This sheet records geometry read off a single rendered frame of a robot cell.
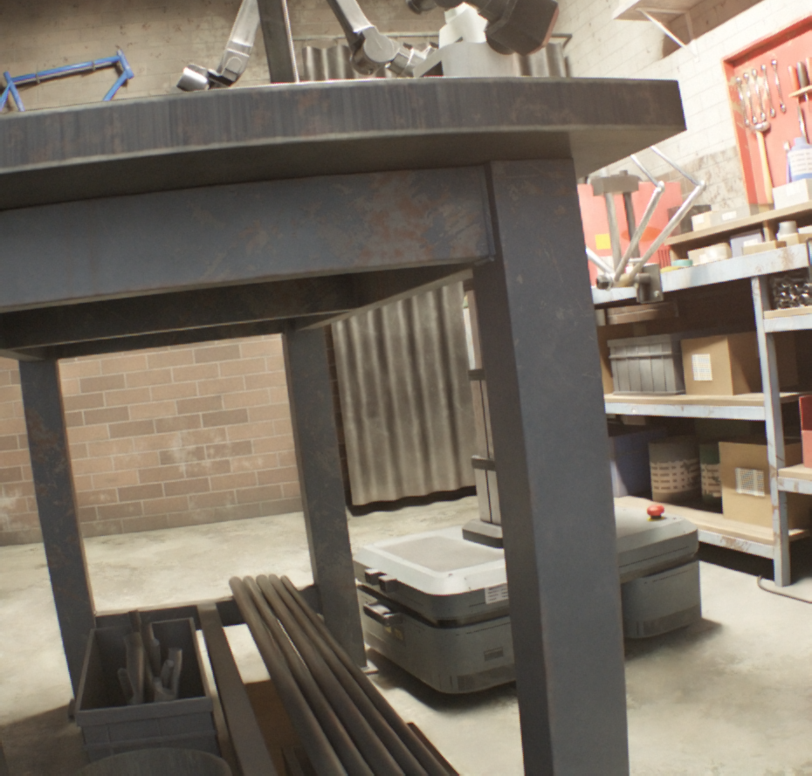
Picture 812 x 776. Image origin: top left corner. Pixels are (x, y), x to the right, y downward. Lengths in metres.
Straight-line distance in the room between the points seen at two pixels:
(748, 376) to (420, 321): 2.06
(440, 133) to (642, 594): 1.45
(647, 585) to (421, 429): 2.39
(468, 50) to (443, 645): 1.21
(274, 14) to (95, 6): 2.95
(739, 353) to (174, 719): 1.77
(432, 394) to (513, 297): 3.48
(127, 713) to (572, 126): 0.98
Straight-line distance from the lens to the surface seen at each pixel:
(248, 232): 0.77
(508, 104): 0.72
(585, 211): 3.62
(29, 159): 0.66
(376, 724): 1.20
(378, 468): 4.21
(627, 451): 3.22
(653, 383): 2.90
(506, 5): 1.94
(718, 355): 2.59
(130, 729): 1.36
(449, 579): 1.79
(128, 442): 4.48
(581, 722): 0.88
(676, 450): 3.00
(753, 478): 2.54
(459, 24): 2.16
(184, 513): 4.51
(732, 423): 3.12
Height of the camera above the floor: 0.68
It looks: level
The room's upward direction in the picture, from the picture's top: 7 degrees counter-clockwise
